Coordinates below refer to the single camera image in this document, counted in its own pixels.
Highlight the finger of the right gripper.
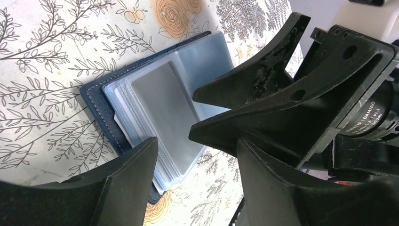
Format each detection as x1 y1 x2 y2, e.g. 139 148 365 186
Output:
192 12 311 109

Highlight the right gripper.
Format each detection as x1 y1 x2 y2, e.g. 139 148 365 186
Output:
189 25 399 181

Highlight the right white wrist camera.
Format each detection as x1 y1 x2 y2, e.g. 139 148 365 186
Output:
330 0 399 43

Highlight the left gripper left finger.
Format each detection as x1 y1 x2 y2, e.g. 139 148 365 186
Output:
0 137 158 226

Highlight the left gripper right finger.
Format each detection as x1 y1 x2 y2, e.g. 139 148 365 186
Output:
235 139 399 226

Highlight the blue leather card holder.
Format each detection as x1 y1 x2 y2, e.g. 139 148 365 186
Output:
80 31 233 204

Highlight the floral table mat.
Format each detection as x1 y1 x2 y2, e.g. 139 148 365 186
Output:
0 0 295 226

